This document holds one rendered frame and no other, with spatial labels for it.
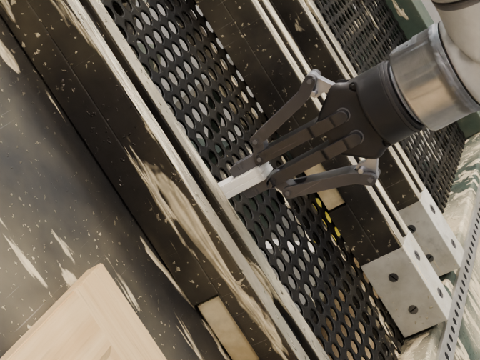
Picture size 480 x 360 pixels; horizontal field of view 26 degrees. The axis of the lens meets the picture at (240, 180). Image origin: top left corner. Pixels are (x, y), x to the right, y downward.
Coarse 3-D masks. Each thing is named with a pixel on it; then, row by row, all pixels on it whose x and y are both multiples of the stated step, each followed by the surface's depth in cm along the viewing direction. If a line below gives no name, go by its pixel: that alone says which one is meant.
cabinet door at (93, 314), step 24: (72, 288) 90; (96, 288) 91; (48, 312) 86; (72, 312) 87; (96, 312) 89; (120, 312) 92; (24, 336) 82; (48, 336) 83; (72, 336) 85; (96, 336) 88; (120, 336) 91; (144, 336) 94
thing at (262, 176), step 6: (270, 168) 107; (264, 174) 105; (252, 180) 105; (258, 180) 105; (240, 186) 106; (246, 186) 106; (228, 192) 107; (234, 192) 106; (240, 192) 106; (228, 198) 107
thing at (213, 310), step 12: (216, 300) 105; (204, 312) 106; (216, 312) 105; (228, 312) 105; (216, 324) 106; (228, 324) 106; (228, 336) 106; (240, 336) 106; (228, 348) 107; (240, 348) 106; (252, 348) 106
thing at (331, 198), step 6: (312, 168) 144; (318, 168) 144; (306, 174) 144; (318, 192) 145; (324, 192) 145; (330, 192) 144; (336, 192) 144; (324, 198) 145; (330, 198) 145; (336, 198) 144; (342, 198) 144; (324, 204) 145; (330, 204) 145; (336, 204) 145
